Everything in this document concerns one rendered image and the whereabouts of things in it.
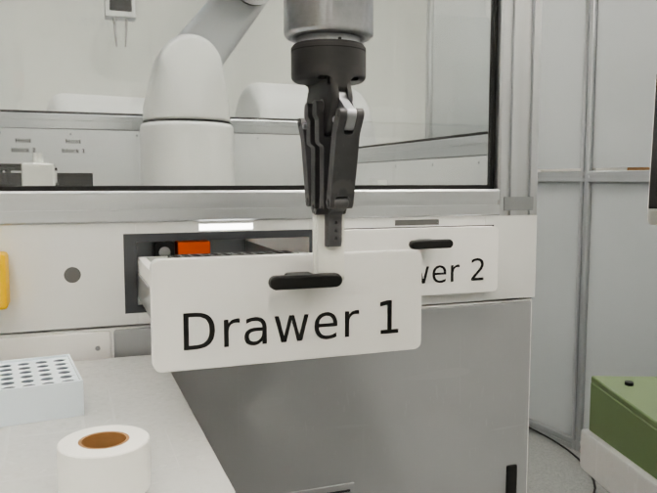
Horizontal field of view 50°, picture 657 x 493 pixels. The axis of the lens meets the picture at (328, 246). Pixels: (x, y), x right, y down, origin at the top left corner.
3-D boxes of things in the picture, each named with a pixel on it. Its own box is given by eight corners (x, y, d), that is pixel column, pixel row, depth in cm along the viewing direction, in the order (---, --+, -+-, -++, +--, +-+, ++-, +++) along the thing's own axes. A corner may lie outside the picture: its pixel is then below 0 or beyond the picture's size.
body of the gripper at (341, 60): (380, 37, 67) (379, 135, 68) (347, 52, 75) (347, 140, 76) (306, 31, 64) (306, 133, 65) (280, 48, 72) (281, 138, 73)
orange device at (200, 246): (211, 269, 139) (210, 241, 138) (154, 272, 135) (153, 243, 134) (207, 266, 143) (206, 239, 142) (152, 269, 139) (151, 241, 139)
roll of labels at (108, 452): (161, 495, 54) (160, 445, 54) (66, 517, 51) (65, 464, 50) (138, 464, 60) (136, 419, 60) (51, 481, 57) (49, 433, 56)
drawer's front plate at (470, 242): (498, 291, 118) (499, 226, 117) (337, 301, 108) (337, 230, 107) (492, 290, 120) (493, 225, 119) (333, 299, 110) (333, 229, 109)
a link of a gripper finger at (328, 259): (342, 211, 72) (344, 212, 71) (341, 279, 72) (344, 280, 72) (314, 212, 71) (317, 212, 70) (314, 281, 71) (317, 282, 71)
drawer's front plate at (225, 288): (420, 348, 78) (422, 249, 77) (153, 374, 67) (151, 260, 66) (414, 345, 79) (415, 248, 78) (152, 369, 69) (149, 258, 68)
